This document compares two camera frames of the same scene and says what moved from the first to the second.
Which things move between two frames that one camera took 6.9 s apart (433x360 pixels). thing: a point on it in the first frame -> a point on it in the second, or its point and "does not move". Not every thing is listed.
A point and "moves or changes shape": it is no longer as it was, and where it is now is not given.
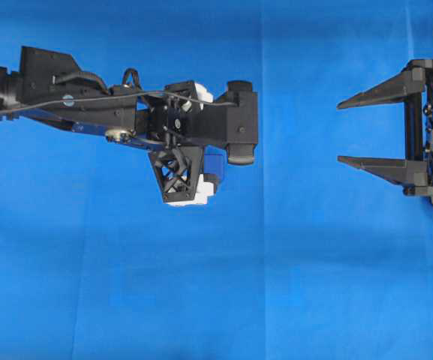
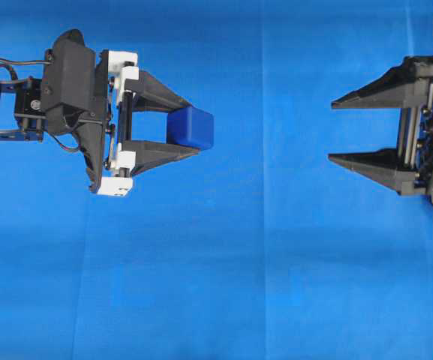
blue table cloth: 295,256 does not move
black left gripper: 169,128 -> 148,93
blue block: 215,161 moves or changes shape
